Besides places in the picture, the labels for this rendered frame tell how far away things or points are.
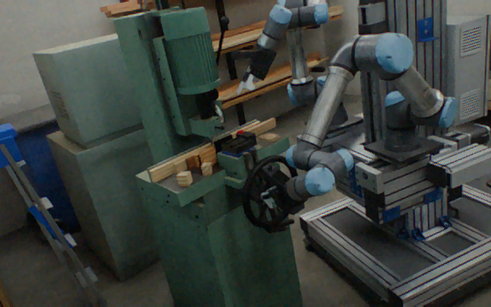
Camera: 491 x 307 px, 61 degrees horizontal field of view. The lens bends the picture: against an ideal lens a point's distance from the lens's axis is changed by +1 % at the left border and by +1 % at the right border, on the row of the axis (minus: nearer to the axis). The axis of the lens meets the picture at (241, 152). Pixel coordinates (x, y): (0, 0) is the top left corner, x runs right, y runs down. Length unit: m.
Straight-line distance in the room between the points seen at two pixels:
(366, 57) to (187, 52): 0.66
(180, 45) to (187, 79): 0.13
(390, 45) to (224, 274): 1.10
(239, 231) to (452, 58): 1.20
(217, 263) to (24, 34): 2.64
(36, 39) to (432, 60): 2.95
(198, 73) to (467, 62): 1.20
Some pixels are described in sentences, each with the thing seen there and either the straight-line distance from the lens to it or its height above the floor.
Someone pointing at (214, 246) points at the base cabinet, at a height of 0.61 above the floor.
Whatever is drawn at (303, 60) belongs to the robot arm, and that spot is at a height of 1.16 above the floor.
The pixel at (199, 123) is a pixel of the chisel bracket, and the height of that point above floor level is 1.06.
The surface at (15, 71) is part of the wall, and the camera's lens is 3.82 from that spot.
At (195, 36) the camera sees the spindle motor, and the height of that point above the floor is 1.41.
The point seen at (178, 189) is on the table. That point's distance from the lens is 1.58.
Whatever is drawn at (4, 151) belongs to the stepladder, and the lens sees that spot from 2.10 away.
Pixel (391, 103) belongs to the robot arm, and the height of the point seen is 1.02.
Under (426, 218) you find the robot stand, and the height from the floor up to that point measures 0.30.
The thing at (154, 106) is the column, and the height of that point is 1.13.
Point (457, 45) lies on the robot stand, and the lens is 2.10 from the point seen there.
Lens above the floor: 1.56
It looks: 22 degrees down
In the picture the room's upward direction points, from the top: 11 degrees counter-clockwise
